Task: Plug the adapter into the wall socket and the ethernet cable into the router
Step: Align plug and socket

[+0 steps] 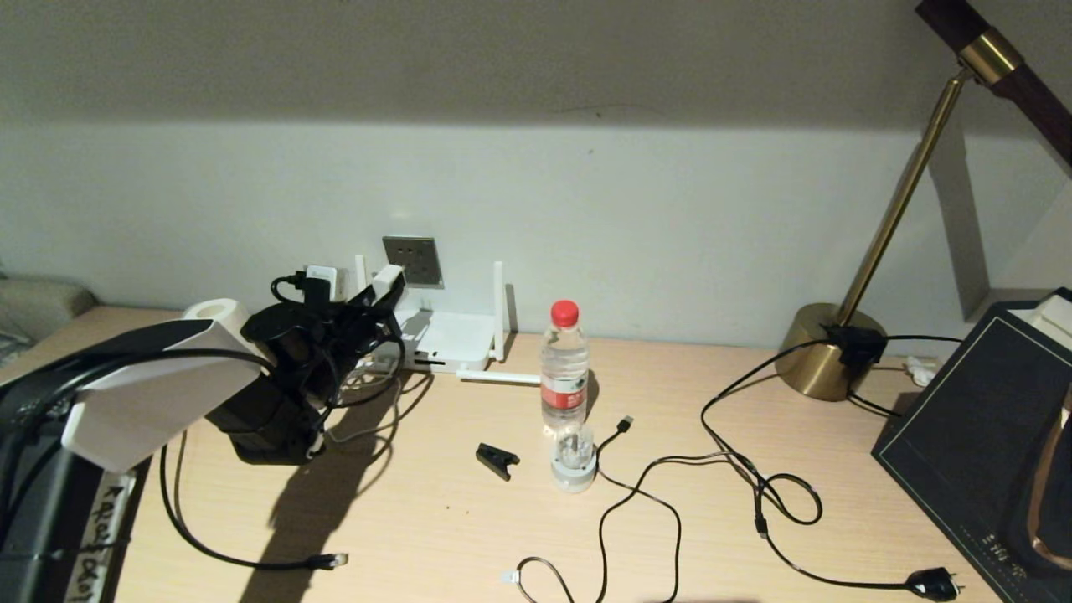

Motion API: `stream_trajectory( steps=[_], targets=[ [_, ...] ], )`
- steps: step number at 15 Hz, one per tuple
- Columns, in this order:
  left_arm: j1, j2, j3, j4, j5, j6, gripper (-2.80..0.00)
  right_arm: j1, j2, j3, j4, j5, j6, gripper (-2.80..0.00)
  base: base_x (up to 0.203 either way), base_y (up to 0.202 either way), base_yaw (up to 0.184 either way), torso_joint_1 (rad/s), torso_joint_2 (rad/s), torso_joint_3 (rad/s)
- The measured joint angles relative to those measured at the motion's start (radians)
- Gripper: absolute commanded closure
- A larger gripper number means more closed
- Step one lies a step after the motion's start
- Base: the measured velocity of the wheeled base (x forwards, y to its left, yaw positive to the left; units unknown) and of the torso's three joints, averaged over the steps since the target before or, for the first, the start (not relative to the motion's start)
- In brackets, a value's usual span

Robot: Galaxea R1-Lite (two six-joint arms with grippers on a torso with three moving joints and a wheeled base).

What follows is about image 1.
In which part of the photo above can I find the white power adapter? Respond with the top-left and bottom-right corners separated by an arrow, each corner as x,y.
371,264 -> 408,309

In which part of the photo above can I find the black ethernet cable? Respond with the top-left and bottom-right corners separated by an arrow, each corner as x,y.
159,419 -> 349,572

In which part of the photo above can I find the white router with antennas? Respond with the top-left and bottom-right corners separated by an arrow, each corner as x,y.
353,255 -> 544,386

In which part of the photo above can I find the small white round device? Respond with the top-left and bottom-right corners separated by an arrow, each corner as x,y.
550,421 -> 598,493

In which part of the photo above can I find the white toilet paper roll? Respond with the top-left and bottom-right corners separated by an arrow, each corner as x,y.
183,298 -> 252,338

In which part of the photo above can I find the small black plastic clip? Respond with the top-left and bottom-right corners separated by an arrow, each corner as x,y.
475,442 -> 521,481

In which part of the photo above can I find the clear bottle with red cap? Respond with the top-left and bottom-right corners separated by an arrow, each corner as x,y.
540,300 -> 590,436

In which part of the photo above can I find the grey pillow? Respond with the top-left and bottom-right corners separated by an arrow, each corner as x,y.
0,275 -> 97,340

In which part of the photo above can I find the brass desk lamp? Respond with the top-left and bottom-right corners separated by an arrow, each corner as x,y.
775,0 -> 1072,403

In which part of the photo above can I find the large black flat box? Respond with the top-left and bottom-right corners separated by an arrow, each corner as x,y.
871,289 -> 1072,603

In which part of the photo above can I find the white tissue box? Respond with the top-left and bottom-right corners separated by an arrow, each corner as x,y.
1005,293 -> 1072,353

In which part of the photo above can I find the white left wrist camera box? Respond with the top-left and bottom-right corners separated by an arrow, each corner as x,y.
303,265 -> 349,304

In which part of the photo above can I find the grey wall socket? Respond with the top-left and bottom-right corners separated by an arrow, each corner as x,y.
383,236 -> 443,288

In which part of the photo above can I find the thin black USB cable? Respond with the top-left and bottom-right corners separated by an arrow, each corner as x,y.
502,416 -> 683,603

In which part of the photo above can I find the black lamp power cord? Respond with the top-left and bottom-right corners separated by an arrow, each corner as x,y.
702,325 -> 964,602

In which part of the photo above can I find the brown leather bag handle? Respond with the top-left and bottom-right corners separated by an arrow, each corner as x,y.
1023,402 -> 1072,570

